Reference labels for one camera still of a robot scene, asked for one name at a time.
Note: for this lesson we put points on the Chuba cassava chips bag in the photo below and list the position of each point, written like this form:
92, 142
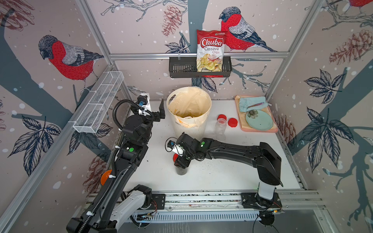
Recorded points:
210, 50

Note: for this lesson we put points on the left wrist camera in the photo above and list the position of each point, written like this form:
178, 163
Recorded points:
144, 103

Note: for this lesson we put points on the glass jar with tea leaves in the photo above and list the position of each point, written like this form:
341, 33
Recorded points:
220, 128

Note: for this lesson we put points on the pink plastic tray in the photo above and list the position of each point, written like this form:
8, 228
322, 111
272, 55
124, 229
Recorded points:
242, 120

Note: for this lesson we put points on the white wire mesh basket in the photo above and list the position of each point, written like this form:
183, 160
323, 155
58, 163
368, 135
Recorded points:
94, 112

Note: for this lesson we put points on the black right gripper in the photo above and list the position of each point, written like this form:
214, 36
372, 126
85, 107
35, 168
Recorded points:
180, 163

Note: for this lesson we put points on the yellowish bin liner bag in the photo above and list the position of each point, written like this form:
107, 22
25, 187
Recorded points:
189, 104

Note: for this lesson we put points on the black wall basket shelf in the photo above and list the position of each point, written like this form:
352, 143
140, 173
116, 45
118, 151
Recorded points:
185, 67

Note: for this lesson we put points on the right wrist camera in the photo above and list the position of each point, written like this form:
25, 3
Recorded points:
175, 148

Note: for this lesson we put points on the red jar lid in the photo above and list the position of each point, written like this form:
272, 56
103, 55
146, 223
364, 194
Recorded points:
222, 116
232, 122

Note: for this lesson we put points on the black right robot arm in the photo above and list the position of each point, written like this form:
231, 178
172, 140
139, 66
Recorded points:
262, 157

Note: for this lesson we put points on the mint green flower plate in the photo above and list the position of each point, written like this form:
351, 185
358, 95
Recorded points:
259, 120

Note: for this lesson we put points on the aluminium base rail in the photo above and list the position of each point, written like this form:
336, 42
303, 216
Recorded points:
211, 206

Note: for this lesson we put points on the orange cup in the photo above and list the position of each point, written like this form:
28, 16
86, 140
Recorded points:
105, 177

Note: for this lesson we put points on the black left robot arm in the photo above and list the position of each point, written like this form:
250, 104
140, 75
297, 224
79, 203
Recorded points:
104, 215

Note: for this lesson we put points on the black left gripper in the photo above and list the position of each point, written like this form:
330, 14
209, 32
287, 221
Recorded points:
161, 113

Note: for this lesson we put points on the cream waste bin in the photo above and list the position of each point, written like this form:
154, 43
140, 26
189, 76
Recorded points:
189, 125

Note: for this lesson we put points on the red-lidded glass jar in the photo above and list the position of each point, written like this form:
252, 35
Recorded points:
179, 169

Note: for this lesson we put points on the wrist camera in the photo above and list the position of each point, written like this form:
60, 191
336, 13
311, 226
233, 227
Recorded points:
144, 103
175, 148

